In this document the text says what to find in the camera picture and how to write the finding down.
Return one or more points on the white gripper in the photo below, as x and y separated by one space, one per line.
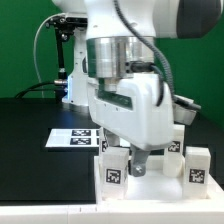
132 114

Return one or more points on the white square tabletop tray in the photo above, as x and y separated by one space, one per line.
153 186

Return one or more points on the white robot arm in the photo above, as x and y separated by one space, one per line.
119 37

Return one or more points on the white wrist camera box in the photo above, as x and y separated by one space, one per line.
183 111

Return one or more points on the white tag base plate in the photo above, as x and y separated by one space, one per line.
73 138

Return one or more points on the black camera stand pole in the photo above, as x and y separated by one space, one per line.
62 74

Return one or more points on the black camera on stand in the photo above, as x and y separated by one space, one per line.
67 21

